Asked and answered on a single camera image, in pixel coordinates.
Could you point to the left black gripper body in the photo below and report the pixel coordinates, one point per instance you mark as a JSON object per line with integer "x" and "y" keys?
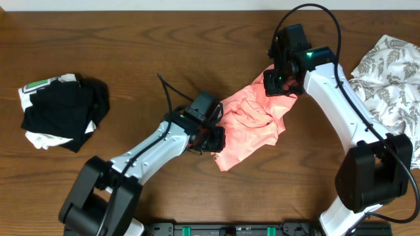
{"x": 211, "y": 139}

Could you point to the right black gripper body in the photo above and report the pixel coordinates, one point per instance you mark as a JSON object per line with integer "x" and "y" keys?
{"x": 277, "y": 83}

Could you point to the pink t-shirt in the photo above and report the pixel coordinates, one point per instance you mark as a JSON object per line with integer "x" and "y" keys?
{"x": 251, "y": 120}

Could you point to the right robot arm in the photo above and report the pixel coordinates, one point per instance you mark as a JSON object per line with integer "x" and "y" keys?
{"x": 375, "y": 170}

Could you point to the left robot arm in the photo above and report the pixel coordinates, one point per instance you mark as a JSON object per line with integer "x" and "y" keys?
{"x": 105, "y": 194}

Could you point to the white fern print cloth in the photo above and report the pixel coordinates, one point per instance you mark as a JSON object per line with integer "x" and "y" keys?
{"x": 387, "y": 82}

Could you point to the black folded garment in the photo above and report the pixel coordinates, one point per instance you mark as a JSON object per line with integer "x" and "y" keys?
{"x": 62, "y": 111}

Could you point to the white garment with green print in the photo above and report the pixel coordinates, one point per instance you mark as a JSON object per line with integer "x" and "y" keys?
{"x": 39, "y": 141}

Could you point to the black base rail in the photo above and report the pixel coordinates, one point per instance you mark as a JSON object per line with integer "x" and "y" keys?
{"x": 169, "y": 229}

